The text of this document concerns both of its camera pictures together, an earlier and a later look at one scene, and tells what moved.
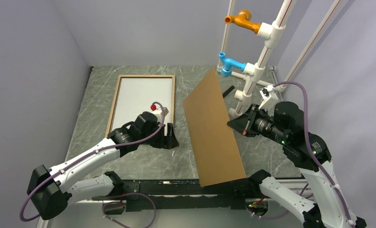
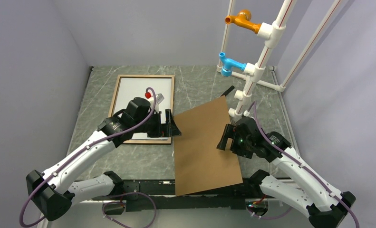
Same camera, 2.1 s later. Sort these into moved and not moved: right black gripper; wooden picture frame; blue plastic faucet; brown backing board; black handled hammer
Moved: right black gripper; brown backing board
Not moved: blue plastic faucet; wooden picture frame; black handled hammer
